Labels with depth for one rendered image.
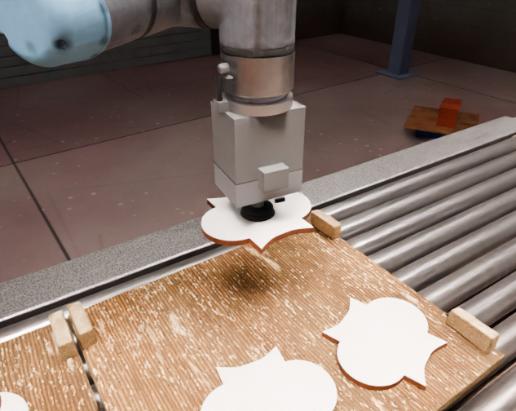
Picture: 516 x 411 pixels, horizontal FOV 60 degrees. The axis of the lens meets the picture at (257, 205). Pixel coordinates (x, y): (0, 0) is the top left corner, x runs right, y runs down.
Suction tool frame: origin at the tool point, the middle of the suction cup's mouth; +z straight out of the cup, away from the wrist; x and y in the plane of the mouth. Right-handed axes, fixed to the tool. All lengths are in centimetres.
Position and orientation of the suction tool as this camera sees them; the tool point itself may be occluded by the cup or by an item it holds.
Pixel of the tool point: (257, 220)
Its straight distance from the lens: 55.5
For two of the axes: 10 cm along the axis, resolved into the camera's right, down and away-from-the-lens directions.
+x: -4.5, -4.7, 7.6
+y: 8.9, -2.4, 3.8
